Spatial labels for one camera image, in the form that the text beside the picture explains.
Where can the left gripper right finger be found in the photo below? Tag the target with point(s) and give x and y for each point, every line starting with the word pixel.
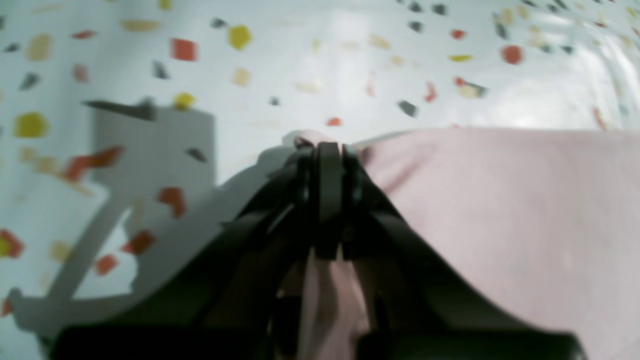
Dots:
pixel 419 307

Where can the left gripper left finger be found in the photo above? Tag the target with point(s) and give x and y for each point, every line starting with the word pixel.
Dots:
pixel 223 304

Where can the pink T-shirt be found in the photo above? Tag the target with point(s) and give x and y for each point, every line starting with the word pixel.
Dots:
pixel 545 223

